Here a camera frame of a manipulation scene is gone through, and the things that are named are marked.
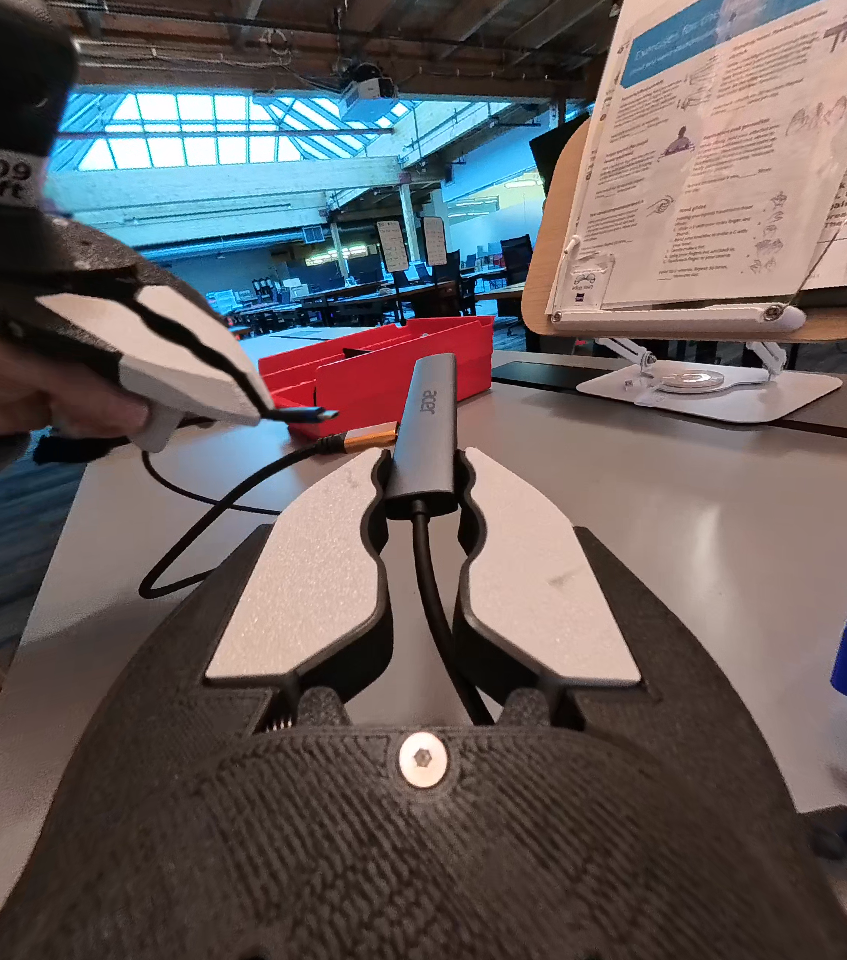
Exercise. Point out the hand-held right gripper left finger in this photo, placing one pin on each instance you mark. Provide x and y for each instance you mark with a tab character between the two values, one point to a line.
303	585

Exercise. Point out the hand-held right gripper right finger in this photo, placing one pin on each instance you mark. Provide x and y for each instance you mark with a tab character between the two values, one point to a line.
543	592

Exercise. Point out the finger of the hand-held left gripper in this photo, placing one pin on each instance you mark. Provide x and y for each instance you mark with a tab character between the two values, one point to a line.
198	337
86	322

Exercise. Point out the red plastic bin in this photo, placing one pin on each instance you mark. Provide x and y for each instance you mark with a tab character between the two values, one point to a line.
363	386

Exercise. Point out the grey hub with black lead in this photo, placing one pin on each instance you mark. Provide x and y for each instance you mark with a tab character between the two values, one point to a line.
423	450

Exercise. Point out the person's left hand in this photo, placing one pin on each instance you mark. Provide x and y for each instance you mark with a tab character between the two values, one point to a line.
18	390

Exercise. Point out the row of dark work tables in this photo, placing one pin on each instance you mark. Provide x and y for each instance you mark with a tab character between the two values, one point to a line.
363	296

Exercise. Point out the small white sign board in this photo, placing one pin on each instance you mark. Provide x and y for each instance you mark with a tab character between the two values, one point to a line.
393	247
435	241

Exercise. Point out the ceiling projector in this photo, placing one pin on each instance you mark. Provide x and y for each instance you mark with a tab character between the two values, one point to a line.
367	94

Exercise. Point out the wooden document stand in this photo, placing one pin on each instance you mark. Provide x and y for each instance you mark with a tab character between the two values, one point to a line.
768	394

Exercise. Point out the white lens wipe packet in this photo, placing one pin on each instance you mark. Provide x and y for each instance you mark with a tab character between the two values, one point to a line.
585	281

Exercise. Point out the black office chair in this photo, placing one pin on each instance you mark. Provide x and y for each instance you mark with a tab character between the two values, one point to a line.
517	259

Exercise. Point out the black monitor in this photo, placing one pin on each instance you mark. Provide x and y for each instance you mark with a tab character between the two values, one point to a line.
555	165

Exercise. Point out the illustrated instruction sheet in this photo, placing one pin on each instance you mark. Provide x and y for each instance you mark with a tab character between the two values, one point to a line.
693	187

